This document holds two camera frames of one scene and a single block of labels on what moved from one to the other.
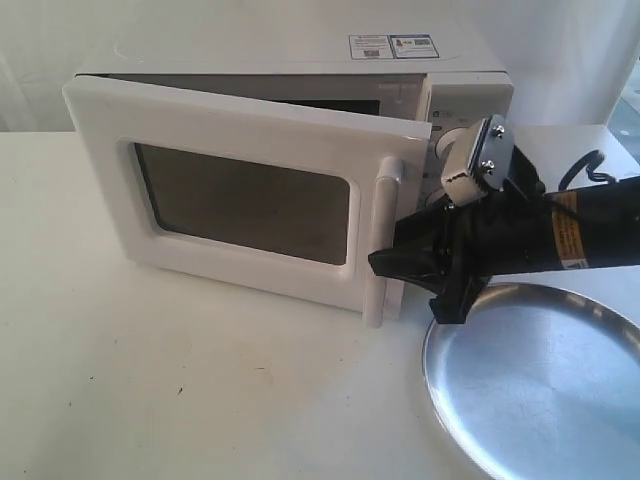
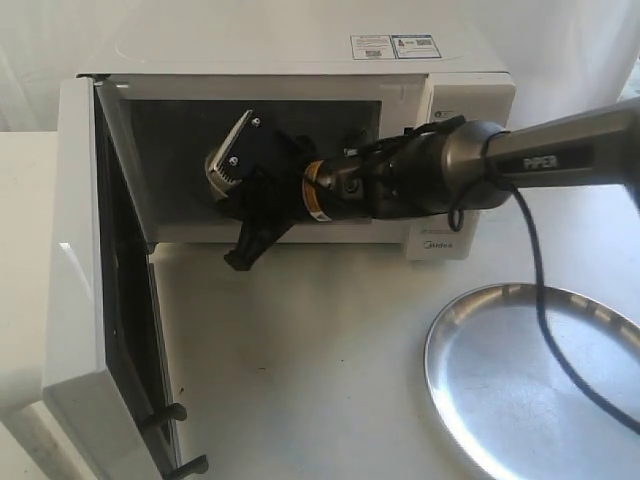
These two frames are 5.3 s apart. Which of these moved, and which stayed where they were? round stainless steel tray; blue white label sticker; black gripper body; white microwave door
Moved: white microwave door; black gripper body
Stayed: round stainless steel tray; blue white label sticker
